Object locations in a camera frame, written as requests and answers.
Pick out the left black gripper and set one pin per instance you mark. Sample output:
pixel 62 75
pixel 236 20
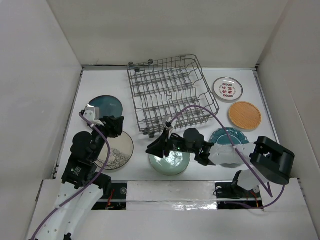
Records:
pixel 112 124

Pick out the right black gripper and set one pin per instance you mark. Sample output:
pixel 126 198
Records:
pixel 161 143

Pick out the dark blue round plate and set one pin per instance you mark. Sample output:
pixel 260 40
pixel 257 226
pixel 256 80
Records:
pixel 108 106

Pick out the light green floral plate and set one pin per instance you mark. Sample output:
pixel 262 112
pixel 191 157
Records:
pixel 172 165

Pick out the teal scalloped plate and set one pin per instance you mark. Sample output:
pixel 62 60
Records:
pixel 220 137

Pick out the white plate red characters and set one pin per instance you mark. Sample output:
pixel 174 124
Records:
pixel 227 89

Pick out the orange woven round plate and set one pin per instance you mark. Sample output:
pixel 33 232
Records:
pixel 245 115

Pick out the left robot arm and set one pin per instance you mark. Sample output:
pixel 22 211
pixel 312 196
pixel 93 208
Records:
pixel 81 185

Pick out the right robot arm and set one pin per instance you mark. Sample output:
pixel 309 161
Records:
pixel 266 160

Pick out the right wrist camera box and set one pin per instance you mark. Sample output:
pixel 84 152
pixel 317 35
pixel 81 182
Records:
pixel 168 128

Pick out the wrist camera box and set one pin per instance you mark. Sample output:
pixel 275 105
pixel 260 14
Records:
pixel 92 114
pixel 168 128

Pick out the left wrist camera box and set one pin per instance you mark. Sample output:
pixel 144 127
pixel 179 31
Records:
pixel 92 114

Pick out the grey wire dish rack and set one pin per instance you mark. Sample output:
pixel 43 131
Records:
pixel 165 87

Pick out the white foam front rail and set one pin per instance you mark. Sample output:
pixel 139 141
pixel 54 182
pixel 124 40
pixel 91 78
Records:
pixel 171 196

